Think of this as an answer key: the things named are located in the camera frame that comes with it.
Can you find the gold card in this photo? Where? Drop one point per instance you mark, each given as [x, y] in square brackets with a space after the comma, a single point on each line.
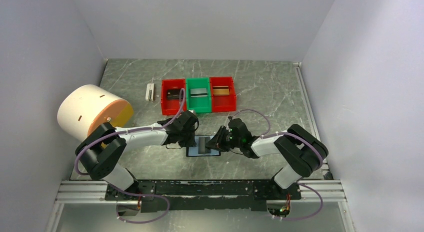
[220, 90]

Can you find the black leather card holder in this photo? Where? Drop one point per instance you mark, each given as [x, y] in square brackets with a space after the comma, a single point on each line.
[193, 151]

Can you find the green plastic bin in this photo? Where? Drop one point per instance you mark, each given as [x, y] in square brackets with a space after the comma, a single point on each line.
[199, 104]

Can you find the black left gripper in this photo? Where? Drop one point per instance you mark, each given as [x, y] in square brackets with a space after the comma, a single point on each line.
[191, 142]

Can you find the silver card in bin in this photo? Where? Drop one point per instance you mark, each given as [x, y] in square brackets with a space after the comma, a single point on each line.
[198, 92]

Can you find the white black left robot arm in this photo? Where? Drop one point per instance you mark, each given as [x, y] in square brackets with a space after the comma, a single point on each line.
[101, 151]

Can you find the white orange cylinder drum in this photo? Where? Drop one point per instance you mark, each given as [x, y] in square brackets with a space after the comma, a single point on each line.
[89, 106]

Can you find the red plastic bin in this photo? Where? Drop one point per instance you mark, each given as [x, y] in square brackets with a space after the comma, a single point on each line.
[170, 107]
[223, 103]

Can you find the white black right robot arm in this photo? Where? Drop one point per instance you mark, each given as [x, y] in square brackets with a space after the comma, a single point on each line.
[302, 152]

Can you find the black card in bin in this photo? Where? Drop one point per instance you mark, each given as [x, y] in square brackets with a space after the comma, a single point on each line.
[173, 94]

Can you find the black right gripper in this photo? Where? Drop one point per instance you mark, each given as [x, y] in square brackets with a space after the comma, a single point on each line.
[217, 142]

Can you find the small white clip block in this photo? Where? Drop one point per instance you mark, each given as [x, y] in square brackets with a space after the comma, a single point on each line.
[150, 92]

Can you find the grey card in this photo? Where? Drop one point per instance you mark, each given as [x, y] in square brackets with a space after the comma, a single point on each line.
[202, 145]

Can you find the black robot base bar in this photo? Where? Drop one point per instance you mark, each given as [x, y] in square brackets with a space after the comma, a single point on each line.
[159, 195]

